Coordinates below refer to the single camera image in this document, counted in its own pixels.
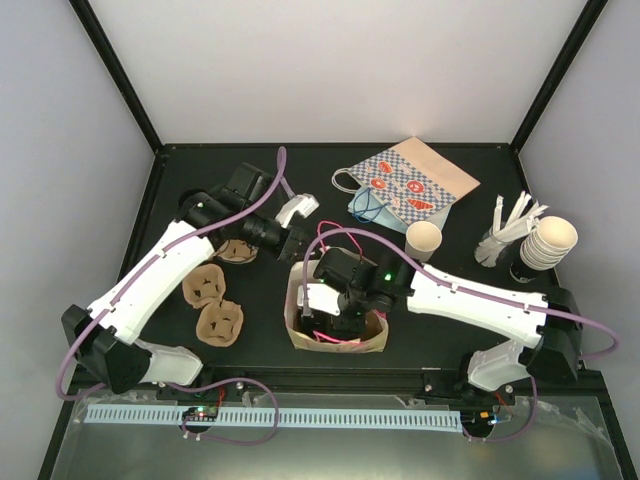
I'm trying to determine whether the cream pink Cakes paper bag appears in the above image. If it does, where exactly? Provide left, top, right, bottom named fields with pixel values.
left=284, top=238, right=392, bottom=354

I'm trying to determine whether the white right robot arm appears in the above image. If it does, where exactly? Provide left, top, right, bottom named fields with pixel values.
left=297, top=248, right=582, bottom=403

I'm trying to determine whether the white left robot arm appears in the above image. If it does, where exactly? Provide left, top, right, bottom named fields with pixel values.
left=61, top=163, right=319, bottom=399

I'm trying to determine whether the light blue paper bag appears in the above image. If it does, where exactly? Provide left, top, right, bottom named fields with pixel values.
left=347, top=188, right=398, bottom=229

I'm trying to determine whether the blue checkered bakery paper bag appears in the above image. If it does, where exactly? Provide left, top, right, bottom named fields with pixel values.
left=346, top=137, right=480, bottom=225

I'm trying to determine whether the tall white paper cup stack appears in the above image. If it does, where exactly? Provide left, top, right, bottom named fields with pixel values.
left=520, top=216, right=578, bottom=271

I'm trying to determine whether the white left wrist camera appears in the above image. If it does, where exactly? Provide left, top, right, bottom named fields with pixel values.
left=275, top=194, right=319, bottom=228

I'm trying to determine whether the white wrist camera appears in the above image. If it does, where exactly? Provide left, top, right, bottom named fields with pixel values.
left=299, top=283, right=340, bottom=327
left=275, top=194, right=319, bottom=228

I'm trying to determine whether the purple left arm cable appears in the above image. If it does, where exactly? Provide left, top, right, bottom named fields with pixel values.
left=54, top=146, right=291, bottom=403

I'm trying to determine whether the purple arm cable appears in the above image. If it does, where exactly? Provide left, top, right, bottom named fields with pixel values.
left=318, top=226, right=621, bottom=361
left=54, top=146, right=291, bottom=403

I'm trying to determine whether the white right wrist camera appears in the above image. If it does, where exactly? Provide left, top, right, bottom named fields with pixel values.
left=299, top=283, right=340, bottom=327

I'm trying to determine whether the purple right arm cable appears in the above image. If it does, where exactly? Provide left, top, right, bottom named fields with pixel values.
left=318, top=226, right=621, bottom=361

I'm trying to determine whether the white slotted cable rail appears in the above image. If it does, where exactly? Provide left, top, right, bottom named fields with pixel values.
left=82, top=404, right=472, bottom=433

